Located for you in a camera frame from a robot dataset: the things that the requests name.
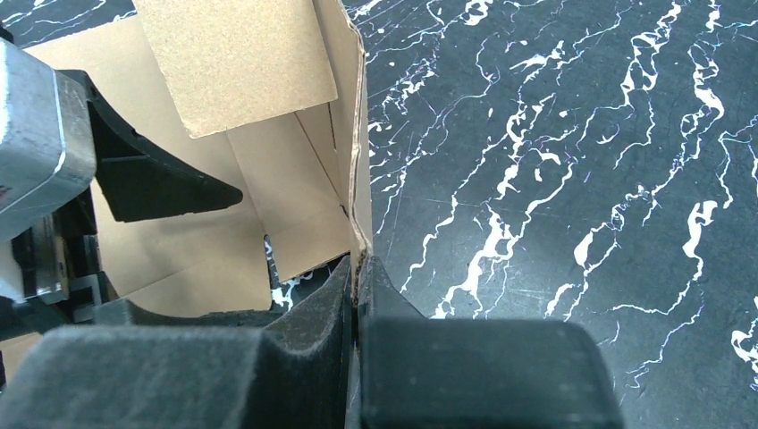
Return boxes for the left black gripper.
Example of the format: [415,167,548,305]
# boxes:
[1,70,282,341]

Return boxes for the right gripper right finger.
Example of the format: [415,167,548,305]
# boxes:
[357,257,624,428]

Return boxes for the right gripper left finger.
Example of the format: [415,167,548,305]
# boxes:
[1,257,350,428]

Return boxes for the brown cardboard box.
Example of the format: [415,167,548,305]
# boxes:
[0,0,375,380]

